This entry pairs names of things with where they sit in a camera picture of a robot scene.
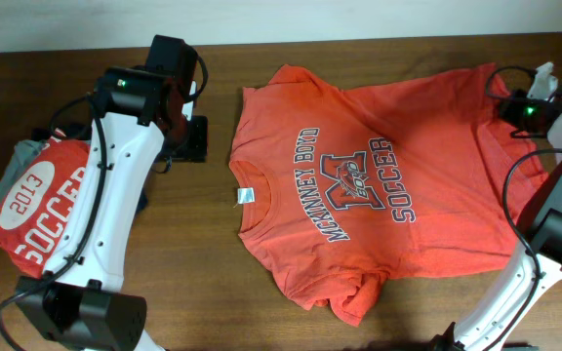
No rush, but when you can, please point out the right black camera cable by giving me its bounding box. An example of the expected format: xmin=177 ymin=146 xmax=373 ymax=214
xmin=478 ymin=65 xmax=562 ymax=351

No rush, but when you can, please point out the folded red 2013 soccer shirt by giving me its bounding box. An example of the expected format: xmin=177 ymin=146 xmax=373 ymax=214
xmin=0 ymin=136 xmax=90 ymax=278

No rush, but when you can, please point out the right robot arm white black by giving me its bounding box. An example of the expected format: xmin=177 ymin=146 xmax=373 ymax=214
xmin=426 ymin=62 xmax=562 ymax=351

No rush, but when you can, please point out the orange McKinney Boyd soccer t-shirt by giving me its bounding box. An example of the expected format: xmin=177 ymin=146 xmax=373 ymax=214
xmin=228 ymin=63 xmax=546 ymax=326

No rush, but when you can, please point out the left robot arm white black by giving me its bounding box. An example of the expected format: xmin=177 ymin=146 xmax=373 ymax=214
xmin=10 ymin=35 xmax=209 ymax=351

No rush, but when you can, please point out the black camera cable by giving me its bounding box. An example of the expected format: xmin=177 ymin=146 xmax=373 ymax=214
xmin=0 ymin=53 xmax=210 ymax=351
xmin=478 ymin=65 xmax=562 ymax=351

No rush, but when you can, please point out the folded grey shirt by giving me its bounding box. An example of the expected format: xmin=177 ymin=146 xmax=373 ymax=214
xmin=0 ymin=139 xmax=46 ymax=203

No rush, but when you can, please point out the left black camera cable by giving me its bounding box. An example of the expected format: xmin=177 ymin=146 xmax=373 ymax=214
xmin=0 ymin=53 xmax=210 ymax=351

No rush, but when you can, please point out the folded navy blue shirt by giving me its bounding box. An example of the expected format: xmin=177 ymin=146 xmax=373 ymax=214
xmin=30 ymin=122 xmax=148 ymax=214

